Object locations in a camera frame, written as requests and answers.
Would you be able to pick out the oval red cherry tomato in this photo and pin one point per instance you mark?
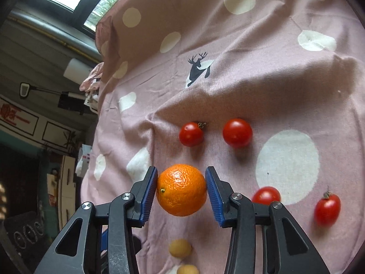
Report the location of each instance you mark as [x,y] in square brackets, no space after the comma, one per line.
[327,210]

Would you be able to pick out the white cylinder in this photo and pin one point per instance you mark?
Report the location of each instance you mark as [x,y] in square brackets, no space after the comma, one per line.
[77,70]

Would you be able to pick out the white cardboard box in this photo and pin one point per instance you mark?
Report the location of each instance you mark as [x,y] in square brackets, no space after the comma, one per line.
[84,161]

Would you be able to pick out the planter with green plants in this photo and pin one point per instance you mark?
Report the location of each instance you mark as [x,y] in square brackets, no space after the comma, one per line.
[109,5]

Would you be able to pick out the tan longan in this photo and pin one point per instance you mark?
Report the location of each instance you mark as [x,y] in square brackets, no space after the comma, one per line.
[187,269]
[180,249]

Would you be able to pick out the black framed window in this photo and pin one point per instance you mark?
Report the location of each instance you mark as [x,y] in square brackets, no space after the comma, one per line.
[77,2]

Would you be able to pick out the grey pipe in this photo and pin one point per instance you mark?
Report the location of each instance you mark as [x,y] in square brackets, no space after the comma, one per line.
[57,31]

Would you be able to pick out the pink floral cloth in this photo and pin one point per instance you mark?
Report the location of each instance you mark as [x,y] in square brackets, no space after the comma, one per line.
[91,78]

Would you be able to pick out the orange mandarin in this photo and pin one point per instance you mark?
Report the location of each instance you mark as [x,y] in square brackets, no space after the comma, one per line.
[181,189]

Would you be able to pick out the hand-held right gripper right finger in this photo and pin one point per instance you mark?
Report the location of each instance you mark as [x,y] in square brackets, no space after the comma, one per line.
[214,199]

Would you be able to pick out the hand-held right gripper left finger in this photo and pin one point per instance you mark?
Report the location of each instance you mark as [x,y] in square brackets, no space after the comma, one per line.
[148,199]

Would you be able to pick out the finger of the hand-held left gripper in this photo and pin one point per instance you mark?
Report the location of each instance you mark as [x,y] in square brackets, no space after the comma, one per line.
[137,247]
[104,239]

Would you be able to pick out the black stick vacuum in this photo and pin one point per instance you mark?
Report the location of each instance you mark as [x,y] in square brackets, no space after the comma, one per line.
[71,101]

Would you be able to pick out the pink polka dot blanket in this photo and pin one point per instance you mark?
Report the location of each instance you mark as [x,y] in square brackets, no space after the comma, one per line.
[256,62]

